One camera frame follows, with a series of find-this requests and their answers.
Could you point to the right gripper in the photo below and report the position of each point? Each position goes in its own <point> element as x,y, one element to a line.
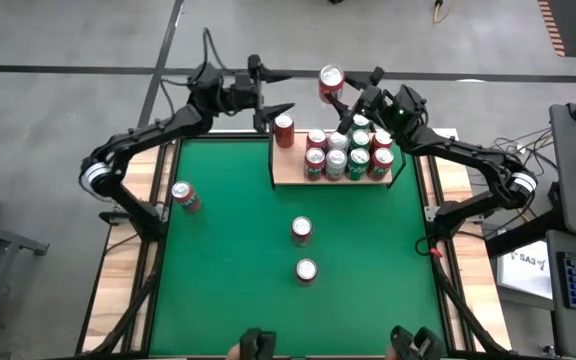
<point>370,102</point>

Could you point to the white SA3 sign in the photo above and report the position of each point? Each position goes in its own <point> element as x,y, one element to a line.
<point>523,275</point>

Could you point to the person's hand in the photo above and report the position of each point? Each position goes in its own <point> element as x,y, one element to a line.
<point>232,354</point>
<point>390,354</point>

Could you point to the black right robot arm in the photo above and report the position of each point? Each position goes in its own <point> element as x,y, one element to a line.
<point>468,155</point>

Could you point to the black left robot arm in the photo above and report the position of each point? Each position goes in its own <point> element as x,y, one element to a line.
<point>143,132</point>

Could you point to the red Coca-Cola Zero can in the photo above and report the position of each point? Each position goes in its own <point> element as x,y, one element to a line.
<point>306,270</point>
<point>301,227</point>

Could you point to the green table mat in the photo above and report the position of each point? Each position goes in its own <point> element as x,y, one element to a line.
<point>228,310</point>

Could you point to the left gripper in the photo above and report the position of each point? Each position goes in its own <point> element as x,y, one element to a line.
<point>243,97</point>

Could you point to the red Fanta strawberry can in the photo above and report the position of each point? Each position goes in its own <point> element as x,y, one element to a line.
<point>380,170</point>
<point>382,137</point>
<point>316,136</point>
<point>314,170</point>
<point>190,200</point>
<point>330,80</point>

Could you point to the wooden shelf black frame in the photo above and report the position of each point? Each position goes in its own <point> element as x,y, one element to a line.
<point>288,170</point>

